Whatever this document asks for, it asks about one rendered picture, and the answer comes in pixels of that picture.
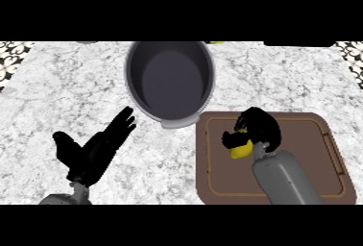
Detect dark grey pot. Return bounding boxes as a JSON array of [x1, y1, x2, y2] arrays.
[[124, 41, 217, 130]]

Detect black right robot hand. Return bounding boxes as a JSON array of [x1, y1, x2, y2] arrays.
[[221, 107, 283, 154]]

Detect yellow lemon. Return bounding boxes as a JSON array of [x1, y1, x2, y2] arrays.
[[230, 128, 255, 160]]

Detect brown tray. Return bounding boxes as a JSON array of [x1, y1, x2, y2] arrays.
[[195, 111, 357, 206]]

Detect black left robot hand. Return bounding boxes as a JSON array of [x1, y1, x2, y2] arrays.
[[52, 106, 137, 188]]

